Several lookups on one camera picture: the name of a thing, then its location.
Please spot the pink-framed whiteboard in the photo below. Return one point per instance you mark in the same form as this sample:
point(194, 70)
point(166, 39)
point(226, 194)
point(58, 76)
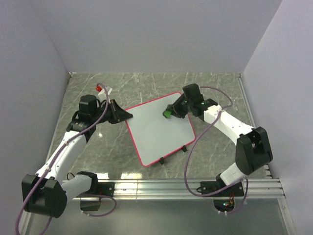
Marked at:
point(154, 136)

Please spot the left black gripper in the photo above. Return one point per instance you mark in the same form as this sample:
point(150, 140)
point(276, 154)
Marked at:
point(118, 114)

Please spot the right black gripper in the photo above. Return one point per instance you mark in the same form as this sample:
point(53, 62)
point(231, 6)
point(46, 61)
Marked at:
point(176, 105)

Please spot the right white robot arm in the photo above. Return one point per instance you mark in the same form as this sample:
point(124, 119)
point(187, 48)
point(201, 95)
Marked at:
point(253, 149)

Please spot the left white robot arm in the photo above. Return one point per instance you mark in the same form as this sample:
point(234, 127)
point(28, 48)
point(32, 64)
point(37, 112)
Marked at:
point(45, 193)

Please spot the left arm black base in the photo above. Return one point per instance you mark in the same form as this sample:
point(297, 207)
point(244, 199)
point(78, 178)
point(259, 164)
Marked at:
point(102, 188)

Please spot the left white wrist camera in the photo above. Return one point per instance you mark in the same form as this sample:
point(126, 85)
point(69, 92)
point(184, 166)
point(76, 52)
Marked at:
point(101, 92)

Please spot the left black whiteboard foot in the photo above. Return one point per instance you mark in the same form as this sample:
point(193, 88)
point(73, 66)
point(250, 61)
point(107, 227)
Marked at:
point(161, 161)

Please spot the green whiteboard eraser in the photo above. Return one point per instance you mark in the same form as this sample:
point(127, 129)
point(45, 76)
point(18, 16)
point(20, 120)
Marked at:
point(167, 113)

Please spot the aluminium mounting rail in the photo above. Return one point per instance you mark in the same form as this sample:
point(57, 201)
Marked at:
point(168, 189)

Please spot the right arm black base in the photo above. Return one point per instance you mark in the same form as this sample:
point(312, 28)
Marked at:
point(210, 186)

